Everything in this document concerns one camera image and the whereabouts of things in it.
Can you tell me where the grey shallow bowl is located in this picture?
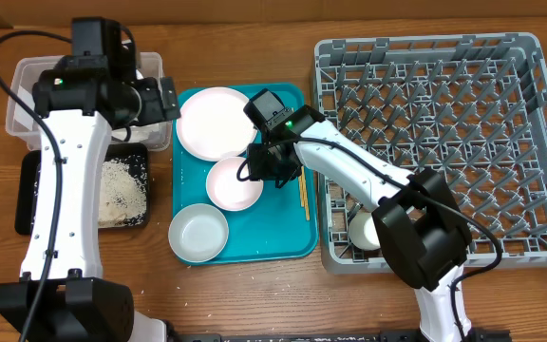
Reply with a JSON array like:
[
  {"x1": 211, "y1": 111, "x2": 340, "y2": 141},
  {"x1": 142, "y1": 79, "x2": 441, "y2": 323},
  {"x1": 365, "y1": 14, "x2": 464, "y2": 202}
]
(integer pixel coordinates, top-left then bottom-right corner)
[{"x1": 168, "y1": 203, "x2": 229, "y2": 263}]

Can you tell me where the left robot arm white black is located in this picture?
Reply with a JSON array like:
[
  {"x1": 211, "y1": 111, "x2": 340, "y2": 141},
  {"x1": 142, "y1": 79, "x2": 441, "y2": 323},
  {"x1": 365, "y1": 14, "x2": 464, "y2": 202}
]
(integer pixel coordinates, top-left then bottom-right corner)
[{"x1": 0, "y1": 17, "x2": 180, "y2": 341}]

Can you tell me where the white paper cup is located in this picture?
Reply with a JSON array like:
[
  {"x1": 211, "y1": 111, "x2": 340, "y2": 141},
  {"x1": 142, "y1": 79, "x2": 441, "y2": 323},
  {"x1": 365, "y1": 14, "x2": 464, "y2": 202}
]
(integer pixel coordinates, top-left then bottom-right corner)
[{"x1": 348, "y1": 212, "x2": 381, "y2": 251}]

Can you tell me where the wooden chopstick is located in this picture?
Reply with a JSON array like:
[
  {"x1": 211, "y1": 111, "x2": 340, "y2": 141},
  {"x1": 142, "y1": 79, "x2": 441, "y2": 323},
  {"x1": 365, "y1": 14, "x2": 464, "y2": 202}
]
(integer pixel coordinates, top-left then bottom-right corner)
[
  {"x1": 300, "y1": 166, "x2": 311, "y2": 221},
  {"x1": 297, "y1": 175, "x2": 305, "y2": 208}
]

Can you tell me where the large white plate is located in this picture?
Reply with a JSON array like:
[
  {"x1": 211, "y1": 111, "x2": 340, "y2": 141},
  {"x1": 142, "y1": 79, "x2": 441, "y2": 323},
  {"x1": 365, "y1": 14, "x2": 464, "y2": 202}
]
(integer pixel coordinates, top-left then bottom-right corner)
[{"x1": 176, "y1": 87, "x2": 257, "y2": 162}]

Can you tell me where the teal serving tray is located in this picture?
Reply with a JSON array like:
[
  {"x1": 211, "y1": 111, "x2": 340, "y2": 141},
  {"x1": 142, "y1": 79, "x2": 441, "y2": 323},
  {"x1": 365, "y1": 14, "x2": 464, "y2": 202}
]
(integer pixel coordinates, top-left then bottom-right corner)
[{"x1": 172, "y1": 85, "x2": 318, "y2": 265}]

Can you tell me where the white napkin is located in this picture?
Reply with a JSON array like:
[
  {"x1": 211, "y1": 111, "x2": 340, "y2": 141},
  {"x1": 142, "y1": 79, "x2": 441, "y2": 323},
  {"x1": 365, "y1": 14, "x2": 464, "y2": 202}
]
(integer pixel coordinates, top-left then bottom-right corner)
[{"x1": 111, "y1": 68, "x2": 160, "y2": 143}]

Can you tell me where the pile of rice grains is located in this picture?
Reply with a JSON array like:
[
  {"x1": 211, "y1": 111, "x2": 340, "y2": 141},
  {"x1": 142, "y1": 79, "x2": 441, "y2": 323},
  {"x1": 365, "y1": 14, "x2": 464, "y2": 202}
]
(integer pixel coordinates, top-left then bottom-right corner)
[{"x1": 98, "y1": 158, "x2": 147, "y2": 229}]

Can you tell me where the black waste tray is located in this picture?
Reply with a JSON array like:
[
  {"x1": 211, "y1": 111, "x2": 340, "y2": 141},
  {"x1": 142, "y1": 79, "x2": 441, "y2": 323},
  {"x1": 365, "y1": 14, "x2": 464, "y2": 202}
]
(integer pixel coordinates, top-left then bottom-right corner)
[{"x1": 14, "y1": 142, "x2": 149, "y2": 236}]

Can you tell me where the right wooden chopstick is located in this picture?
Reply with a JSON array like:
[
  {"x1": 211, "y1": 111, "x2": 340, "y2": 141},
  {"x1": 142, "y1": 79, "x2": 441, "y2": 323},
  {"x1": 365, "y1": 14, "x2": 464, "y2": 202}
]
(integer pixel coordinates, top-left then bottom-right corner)
[{"x1": 300, "y1": 166, "x2": 311, "y2": 221}]

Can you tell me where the clear plastic waste bin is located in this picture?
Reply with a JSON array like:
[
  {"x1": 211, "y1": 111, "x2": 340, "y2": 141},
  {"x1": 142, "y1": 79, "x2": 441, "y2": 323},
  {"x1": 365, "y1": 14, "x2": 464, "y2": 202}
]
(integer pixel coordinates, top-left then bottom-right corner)
[{"x1": 6, "y1": 52, "x2": 179, "y2": 151}]

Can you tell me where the pink bowl with rice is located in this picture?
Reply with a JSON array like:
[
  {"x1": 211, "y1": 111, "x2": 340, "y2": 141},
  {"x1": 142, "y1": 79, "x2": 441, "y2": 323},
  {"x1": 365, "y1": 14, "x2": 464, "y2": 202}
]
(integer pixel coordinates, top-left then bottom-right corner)
[{"x1": 206, "y1": 157, "x2": 264, "y2": 211}]

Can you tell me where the grey dishwasher rack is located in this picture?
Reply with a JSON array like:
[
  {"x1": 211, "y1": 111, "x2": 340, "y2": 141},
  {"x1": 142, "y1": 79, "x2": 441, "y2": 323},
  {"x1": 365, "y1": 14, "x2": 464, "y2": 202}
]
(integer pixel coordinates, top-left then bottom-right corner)
[{"x1": 311, "y1": 32, "x2": 547, "y2": 268}]

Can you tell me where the left wooden chopstick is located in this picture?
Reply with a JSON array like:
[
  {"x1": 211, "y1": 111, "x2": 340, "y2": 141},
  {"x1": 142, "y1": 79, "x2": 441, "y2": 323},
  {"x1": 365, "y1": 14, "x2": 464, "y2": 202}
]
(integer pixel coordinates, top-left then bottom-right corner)
[{"x1": 297, "y1": 175, "x2": 305, "y2": 208}]

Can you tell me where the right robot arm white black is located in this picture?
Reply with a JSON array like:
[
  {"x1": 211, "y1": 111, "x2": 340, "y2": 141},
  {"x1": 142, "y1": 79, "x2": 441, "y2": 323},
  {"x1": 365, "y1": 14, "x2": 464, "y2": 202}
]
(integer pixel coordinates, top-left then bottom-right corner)
[{"x1": 236, "y1": 88, "x2": 472, "y2": 341}]

